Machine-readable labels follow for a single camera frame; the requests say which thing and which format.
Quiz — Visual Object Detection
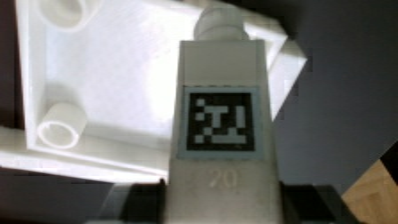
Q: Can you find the white table leg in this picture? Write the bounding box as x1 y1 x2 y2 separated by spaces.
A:
166 3 285 224

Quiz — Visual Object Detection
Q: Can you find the white square table top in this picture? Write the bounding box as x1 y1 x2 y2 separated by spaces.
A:
0 0 310 183

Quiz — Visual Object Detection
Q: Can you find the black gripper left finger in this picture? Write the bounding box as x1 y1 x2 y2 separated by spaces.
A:
84 179 168 224

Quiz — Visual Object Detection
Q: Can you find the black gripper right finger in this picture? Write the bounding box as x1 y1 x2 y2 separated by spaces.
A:
281 184 367 224

